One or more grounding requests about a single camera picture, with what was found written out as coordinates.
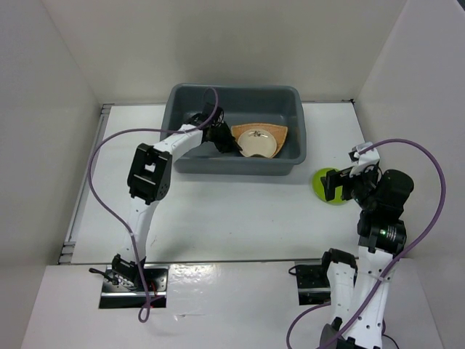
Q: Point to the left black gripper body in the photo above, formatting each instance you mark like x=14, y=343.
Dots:
x=221, y=137

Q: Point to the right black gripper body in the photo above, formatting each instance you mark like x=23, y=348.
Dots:
x=362, y=187

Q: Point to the green round plate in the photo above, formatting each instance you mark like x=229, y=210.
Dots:
x=318, y=189

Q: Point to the cream round plate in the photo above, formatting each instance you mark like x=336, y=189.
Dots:
x=257, y=142

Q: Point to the orange woven triangular plate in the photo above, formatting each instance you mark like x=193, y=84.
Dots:
x=278, y=131

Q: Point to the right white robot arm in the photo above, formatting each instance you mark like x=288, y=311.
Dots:
x=358, y=288

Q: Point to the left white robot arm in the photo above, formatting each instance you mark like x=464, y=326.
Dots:
x=149, y=181

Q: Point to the grey plastic bin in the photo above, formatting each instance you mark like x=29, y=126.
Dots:
x=278, y=108

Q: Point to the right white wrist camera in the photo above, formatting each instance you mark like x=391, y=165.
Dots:
x=363, y=156

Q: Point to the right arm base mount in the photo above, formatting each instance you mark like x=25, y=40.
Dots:
x=312, y=282

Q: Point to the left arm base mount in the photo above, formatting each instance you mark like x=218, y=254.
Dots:
x=115, y=294

